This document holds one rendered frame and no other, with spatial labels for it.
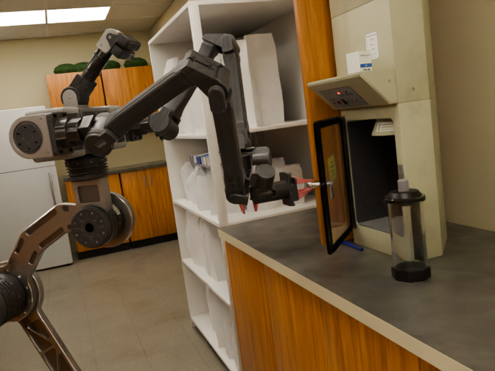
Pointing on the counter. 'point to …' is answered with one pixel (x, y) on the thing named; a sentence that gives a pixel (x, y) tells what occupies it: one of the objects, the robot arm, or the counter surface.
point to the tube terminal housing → (389, 8)
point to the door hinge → (348, 171)
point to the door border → (323, 180)
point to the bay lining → (371, 169)
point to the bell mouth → (383, 127)
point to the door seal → (325, 182)
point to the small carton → (359, 62)
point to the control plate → (343, 97)
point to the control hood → (362, 87)
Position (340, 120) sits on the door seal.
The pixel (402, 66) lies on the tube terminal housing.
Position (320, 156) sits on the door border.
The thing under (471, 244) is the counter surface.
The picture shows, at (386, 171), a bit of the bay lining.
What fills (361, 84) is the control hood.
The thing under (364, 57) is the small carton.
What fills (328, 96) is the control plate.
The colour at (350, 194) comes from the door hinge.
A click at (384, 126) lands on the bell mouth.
